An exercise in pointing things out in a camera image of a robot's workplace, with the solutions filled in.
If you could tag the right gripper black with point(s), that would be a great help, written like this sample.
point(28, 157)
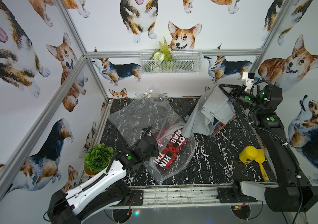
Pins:
point(237, 94)

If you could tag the green potted plant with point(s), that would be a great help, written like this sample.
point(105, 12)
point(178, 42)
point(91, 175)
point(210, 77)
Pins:
point(97, 159)

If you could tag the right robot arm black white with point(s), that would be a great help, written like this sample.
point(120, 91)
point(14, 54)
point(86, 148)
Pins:
point(293, 192)

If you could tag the yellow dustpan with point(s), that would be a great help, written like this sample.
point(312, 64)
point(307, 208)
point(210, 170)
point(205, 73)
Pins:
point(249, 154)

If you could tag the clear plastic vacuum bag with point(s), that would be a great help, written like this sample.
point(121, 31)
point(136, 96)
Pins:
point(153, 109)

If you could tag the black button shirt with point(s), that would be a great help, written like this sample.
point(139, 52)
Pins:
point(191, 112)

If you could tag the red plaid shirt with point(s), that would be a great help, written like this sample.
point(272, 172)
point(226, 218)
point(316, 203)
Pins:
point(219, 125)

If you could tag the artificial fern with white flower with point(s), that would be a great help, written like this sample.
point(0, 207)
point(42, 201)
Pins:
point(162, 57)

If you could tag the aluminium frame rail front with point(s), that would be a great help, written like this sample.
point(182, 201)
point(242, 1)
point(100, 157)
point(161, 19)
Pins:
point(178, 196)

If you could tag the grey button shirt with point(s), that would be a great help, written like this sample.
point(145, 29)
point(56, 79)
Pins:
point(212, 107)

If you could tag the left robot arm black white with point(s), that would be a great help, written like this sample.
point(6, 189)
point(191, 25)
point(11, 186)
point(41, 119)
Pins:
point(121, 164)

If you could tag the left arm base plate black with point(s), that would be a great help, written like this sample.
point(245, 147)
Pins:
point(135, 198)

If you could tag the red black checked lettered shirt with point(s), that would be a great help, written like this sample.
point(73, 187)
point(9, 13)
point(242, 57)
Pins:
point(171, 151)

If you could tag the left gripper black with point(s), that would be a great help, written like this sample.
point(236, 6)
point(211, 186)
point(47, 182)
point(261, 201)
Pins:
point(146, 144)

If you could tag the white wire wall basket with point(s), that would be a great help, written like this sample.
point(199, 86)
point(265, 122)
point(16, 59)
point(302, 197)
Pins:
point(176, 61)

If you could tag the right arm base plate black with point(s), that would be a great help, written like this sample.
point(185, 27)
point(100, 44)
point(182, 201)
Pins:
point(229, 195)

